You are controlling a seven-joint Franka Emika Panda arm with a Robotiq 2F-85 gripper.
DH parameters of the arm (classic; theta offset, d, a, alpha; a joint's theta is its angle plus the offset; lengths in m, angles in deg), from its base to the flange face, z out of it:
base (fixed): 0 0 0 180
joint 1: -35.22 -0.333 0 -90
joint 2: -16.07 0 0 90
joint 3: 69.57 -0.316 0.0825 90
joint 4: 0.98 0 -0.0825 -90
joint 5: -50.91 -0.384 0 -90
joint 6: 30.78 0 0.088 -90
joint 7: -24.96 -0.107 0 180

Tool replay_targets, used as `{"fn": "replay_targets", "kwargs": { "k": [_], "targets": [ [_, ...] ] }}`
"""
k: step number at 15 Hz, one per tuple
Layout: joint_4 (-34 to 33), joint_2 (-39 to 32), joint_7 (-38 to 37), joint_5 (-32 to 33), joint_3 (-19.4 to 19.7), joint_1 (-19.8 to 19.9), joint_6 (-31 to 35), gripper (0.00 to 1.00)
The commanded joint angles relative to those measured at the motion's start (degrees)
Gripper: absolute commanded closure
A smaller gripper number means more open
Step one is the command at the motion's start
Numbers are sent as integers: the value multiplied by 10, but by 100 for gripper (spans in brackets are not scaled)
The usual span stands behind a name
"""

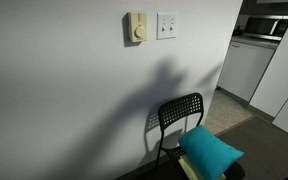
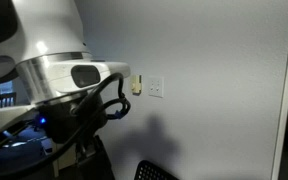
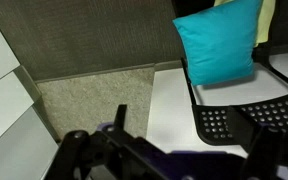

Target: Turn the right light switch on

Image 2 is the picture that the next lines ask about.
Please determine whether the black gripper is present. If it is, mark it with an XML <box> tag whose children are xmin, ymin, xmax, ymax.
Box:
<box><xmin>37</xmin><ymin>94</ymin><xmax>116</xmax><ymax>180</ymax></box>

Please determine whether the black perforated metal chair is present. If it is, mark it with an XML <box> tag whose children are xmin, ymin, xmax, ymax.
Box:
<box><xmin>133</xmin><ymin>159</ymin><xmax>180</xmax><ymax>180</ymax></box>

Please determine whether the thick black cable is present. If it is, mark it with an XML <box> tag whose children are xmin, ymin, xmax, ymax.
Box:
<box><xmin>0</xmin><ymin>72</ymin><xmax>125</xmax><ymax>179</ymax></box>

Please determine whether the black cable with blue connector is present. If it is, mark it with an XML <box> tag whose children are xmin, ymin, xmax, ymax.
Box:
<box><xmin>103</xmin><ymin>77</ymin><xmax>132</xmax><ymax>121</ymax></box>

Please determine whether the white wall outlet plate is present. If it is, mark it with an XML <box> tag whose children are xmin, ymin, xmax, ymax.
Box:
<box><xmin>148</xmin><ymin>76</ymin><xmax>165</xmax><ymax>99</ymax></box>

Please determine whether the white wall corner trim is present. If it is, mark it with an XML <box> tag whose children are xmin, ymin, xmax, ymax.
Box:
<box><xmin>270</xmin><ymin>0</ymin><xmax>288</xmax><ymax>180</ymax></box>

